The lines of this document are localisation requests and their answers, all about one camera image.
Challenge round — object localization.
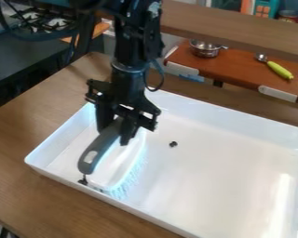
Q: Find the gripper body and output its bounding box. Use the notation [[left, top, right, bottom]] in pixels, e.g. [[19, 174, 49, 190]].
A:
[[84, 61, 163, 132]]

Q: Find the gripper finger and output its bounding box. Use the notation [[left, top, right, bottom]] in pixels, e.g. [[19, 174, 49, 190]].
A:
[[94, 101, 115, 132], [118, 115, 141, 147]]

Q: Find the grey brush with white bristles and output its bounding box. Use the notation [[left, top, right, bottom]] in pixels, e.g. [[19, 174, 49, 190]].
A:
[[76, 119, 152, 200]]

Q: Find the silver pot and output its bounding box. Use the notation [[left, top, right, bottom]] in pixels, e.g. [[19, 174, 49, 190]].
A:
[[187, 38, 230, 59]]

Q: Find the white tray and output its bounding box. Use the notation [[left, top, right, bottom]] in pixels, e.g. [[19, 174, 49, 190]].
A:
[[23, 87, 298, 238]]

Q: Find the toy stove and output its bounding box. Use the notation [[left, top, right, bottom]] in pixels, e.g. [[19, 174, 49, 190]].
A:
[[8, 7, 80, 34]]

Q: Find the reddish brown side table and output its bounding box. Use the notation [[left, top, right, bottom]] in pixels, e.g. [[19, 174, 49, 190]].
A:
[[162, 39, 298, 106]]

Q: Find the orange and teal toy kitchen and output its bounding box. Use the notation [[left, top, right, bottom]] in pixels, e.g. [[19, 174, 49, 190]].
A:
[[239, 0, 282, 19]]

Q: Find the red can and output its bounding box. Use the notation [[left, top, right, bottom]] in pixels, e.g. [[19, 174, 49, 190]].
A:
[[277, 9, 298, 24]]

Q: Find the black cable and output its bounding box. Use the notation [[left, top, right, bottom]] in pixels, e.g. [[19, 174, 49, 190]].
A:
[[0, 0, 82, 43]]

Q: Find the scoop with yellow-green handle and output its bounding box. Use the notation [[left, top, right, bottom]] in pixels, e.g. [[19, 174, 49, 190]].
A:
[[254, 53, 296, 81]]

